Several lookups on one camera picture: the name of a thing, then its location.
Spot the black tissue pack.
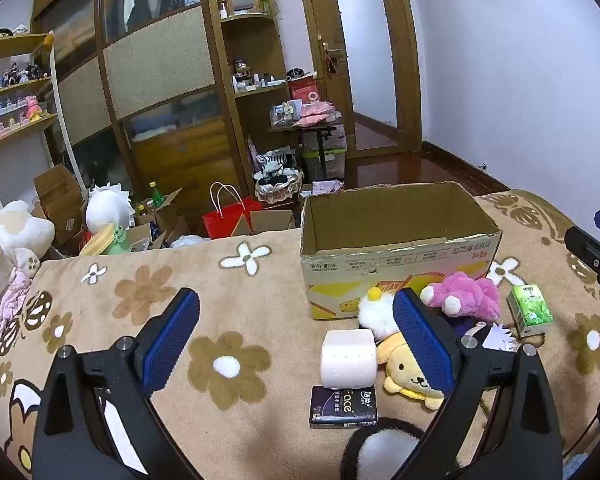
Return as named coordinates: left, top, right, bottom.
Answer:
left=309, top=385, right=379, bottom=430

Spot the flat brown cardboard box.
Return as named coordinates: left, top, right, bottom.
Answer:
left=249, top=209, right=297, bottom=236

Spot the white toilet paper roll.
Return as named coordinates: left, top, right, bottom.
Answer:
left=320, top=329, right=379, bottom=390

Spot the large white plush toy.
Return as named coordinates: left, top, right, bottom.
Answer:
left=0, top=200, right=56, bottom=312

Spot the wooden wardrobe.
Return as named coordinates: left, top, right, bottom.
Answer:
left=30, top=0, right=292, bottom=221

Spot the yellow display shelf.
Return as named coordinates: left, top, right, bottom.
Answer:
left=0, top=32, right=77, bottom=211

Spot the clear plastic storage box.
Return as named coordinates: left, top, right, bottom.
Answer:
left=301, top=146, right=349, bottom=182

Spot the printed cardboard box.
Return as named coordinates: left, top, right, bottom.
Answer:
left=300, top=181, right=503, bottom=321

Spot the pink folded cloth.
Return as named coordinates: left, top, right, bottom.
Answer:
left=292, top=102, right=339, bottom=129

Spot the white-haired doll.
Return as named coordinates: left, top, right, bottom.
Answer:
left=452, top=319, right=520, bottom=355

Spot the green tissue pack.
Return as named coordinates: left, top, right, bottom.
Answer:
left=506, top=284, right=555, bottom=337

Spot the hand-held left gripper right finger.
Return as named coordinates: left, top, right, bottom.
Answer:
left=392, top=287, right=566, bottom=480

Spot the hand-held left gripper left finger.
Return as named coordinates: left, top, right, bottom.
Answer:
left=32, top=287, right=206, bottom=480

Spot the white fluffy plush toy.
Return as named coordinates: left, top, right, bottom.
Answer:
left=357, top=287, right=402, bottom=341

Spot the small side table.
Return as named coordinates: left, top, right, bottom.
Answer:
left=266, top=120, right=347, bottom=182

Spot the red packet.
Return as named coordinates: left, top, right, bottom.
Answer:
left=288, top=77, right=322, bottom=105

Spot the pink plush toy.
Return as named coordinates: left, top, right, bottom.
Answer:
left=420, top=271, right=502, bottom=321

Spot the red paper bag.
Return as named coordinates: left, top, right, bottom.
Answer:
left=202, top=182, right=266, bottom=241

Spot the pink quilt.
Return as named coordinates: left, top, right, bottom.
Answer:
left=0, top=266, right=33, bottom=391

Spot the green frog plush toy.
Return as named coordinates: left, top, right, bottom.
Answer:
left=79, top=223, right=132, bottom=257

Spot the row of small figurines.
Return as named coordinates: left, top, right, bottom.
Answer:
left=0, top=59, right=52, bottom=96

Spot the black and white fluffy plush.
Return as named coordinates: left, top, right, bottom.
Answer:
left=342, top=417, right=431, bottom=480

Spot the lace-trimmed basket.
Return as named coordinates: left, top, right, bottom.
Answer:
left=253, top=147, right=306, bottom=205

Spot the wooden door with glass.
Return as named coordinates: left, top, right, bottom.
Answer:
left=299, top=0, right=424, bottom=155

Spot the white round spiky plush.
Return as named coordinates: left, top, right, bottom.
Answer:
left=84, top=184, right=137, bottom=235

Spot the beige floral blanket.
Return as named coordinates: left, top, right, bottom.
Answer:
left=0, top=189, right=600, bottom=480

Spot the yellow dog plush toy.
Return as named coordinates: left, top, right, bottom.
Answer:
left=377, top=332, right=448, bottom=410

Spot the open brown cardboard box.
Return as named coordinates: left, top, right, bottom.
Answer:
left=129, top=189, right=187, bottom=251
left=32, top=164, right=90, bottom=248

